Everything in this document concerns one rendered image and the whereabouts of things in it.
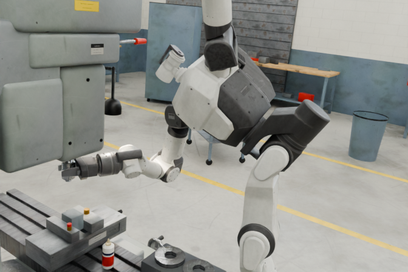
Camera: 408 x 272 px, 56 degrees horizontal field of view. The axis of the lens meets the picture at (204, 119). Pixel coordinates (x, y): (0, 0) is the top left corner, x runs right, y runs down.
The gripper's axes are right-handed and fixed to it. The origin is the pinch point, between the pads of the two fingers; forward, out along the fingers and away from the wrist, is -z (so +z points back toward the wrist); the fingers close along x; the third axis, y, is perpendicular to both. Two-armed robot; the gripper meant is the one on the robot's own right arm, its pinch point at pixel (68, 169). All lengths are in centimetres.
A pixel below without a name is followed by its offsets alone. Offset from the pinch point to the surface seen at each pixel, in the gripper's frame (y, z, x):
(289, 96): 105, 544, -445
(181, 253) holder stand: 11, 22, 48
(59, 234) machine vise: 22.1, -4.6, 5.3
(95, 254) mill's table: 30.5, 6.5, 10.4
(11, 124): -25.4, -19.2, 22.4
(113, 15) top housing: -55, 13, 9
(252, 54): 29, 510, -541
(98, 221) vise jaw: 19.7, 9.0, 6.4
